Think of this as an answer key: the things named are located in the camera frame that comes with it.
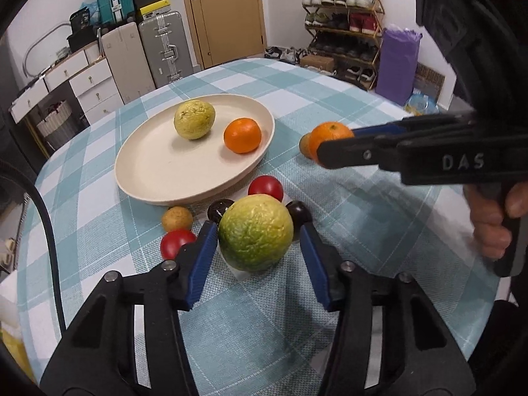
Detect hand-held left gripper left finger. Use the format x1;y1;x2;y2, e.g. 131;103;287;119
39;220;219;396

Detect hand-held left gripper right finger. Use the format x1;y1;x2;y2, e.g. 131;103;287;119
299;223;489;396

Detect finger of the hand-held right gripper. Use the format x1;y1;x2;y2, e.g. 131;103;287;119
317;123;480;171
352;111;478;138

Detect orange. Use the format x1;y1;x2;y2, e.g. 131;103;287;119
223;118;262;154
309;121;355;162

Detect red tomato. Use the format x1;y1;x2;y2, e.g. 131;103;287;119
160;228;198;260
248;175;283;202

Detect olive green small fruit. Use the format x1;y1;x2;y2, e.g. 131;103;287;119
299;133;316;160

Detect small brown fruit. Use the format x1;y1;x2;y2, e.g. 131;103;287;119
161;206;194;233

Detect dark purple plum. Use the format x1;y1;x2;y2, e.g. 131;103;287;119
207;199;236;223
285;200;311;232

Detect large green guava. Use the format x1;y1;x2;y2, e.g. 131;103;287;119
218;194;294;273

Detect beige round plate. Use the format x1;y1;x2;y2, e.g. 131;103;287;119
115;94;276;206

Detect person's right hand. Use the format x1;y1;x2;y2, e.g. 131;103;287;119
463;181;528;261

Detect brown patterned box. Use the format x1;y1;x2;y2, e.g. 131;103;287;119
412;62;447;100

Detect purple bag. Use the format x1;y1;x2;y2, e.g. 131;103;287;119
375;27;423;106

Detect teal checked tablecloth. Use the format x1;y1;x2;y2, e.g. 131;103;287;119
16;58;506;396

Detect cardboard box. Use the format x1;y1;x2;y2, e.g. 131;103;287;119
300;54;335;73

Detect wooden shoe rack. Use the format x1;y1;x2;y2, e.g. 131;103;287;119
295;0;385;91

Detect scattered loose shoes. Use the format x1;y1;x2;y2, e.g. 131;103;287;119
264;45;308;64

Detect yellow guava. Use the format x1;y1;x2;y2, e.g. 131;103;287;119
174;99;216;140

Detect wooden door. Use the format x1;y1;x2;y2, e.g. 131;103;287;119
178;0;265;71

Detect woven laundry basket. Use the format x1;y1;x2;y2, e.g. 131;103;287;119
36;100;79;151

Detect yellow object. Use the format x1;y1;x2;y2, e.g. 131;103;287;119
0;324;31;382

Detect silver suitcase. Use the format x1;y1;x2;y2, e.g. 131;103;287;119
138;10;194;89

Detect beige suitcase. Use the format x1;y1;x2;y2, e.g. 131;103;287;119
100;22;157;104

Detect white drawer dresser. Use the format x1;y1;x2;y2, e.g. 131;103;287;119
9;43;124;124

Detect black yellow shoe box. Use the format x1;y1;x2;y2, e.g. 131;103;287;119
136;4;166;20

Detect black bag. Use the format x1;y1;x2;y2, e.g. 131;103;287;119
67;8;100;53

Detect black cable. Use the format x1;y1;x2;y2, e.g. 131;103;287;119
0;161;67;333

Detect grey oval frame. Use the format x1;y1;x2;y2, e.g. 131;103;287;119
22;22;71;80

